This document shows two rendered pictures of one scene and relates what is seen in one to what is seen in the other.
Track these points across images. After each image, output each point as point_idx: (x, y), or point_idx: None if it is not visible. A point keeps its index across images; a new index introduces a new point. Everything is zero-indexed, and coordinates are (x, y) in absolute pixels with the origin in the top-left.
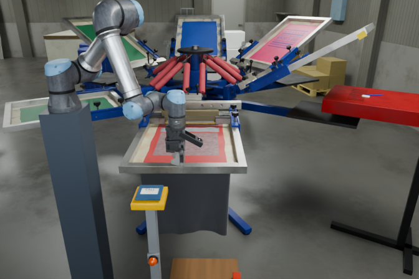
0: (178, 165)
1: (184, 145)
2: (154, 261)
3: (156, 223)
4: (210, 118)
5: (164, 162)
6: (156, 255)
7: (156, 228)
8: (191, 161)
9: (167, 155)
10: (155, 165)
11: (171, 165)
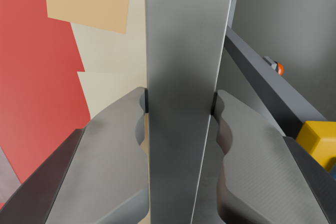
0: (203, 129)
1: None
2: (282, 67)
3: (308, 104)
4: None
5: (155, 192)
6: (275, 67)
7: (302, 96)
8: (35, 25)
9: (6, 158)
10: (189, 220)
11: (198, 163)
